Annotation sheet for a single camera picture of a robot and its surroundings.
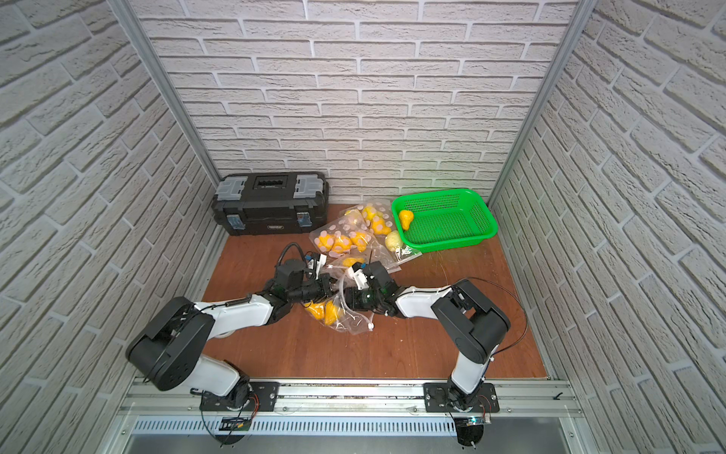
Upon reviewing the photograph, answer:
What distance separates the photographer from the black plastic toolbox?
993 mm

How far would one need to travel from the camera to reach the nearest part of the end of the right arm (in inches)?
27.9

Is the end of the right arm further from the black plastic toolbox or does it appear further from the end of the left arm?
the black plastic toolbox

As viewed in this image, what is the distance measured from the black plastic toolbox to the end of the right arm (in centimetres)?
35
